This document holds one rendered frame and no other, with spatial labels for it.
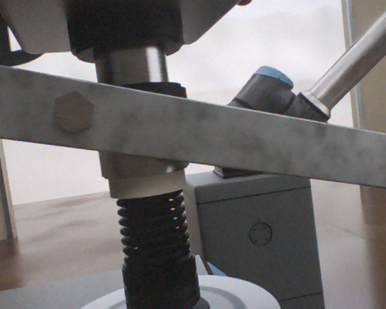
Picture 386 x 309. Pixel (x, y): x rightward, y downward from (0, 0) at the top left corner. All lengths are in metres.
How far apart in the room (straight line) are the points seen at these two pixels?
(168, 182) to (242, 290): 0.16
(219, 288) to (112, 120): 0.23
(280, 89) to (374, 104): 4.85
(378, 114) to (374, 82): 0.47
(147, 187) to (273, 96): 1.16
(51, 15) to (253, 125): 0.18
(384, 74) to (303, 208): 5.13
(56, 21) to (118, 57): 0.06
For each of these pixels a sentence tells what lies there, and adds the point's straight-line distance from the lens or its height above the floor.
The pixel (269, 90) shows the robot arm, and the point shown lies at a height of 1.13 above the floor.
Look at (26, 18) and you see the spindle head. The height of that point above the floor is 1.12.
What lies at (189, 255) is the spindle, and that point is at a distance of 0.37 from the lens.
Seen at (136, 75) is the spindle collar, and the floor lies 1.07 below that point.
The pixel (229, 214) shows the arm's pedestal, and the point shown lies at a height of 0.74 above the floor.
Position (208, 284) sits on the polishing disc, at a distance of 0.46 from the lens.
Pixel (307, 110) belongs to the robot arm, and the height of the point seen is 1.05.
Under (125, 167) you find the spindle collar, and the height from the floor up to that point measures 1.00.
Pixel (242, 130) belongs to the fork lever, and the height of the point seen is 1.02.
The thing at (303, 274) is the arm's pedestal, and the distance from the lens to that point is 1.44.
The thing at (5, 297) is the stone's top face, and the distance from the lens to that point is 0.65.
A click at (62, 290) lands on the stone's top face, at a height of 0.82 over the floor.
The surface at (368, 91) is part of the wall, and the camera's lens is 6.25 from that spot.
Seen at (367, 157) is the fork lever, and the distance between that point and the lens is 0.39.
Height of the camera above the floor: 1.02
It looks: 4 degrees down
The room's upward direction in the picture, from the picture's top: 7 degrees counter-clockwise
